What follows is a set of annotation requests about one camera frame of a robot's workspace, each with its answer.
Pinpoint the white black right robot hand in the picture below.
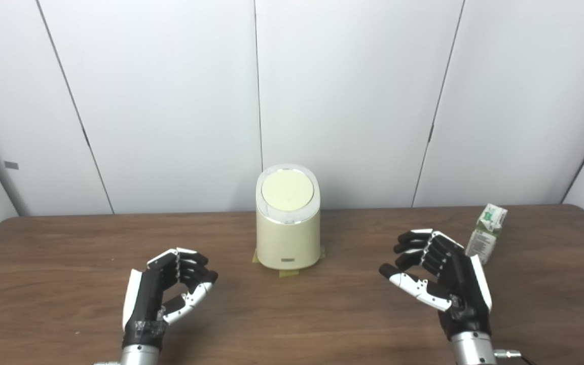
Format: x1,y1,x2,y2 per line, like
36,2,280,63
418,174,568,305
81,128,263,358
379,229,493,339

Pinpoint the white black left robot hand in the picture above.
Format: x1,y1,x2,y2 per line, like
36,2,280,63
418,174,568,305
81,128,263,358
122,247,218,351

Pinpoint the green white milk carton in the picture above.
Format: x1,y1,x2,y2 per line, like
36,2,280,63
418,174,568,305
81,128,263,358
465,203,508,265

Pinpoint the cream-colored bin body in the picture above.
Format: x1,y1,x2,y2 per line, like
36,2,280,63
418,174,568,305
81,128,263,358
255,164,321,270

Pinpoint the cream round bin lid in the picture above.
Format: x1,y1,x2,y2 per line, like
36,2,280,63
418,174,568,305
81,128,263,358
262,169,315,211

